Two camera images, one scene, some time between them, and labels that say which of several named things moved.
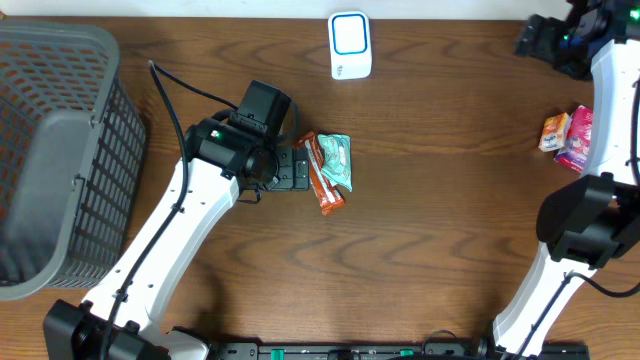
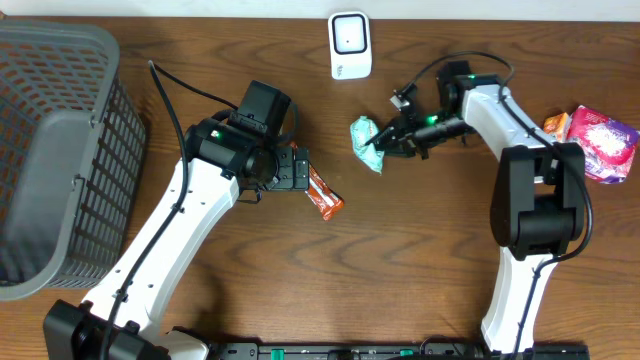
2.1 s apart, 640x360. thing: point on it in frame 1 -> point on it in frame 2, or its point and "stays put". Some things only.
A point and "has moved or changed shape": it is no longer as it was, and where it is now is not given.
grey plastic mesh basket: [72, 156] stays put
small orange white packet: [554, 132] stays put
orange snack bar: [327, 191] has moved or changed shape
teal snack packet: [337, 163] -> [364, 129]
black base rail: [398, 350] stays put
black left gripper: [300, 168] stays put
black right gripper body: [558, 45] -> [406, 135]
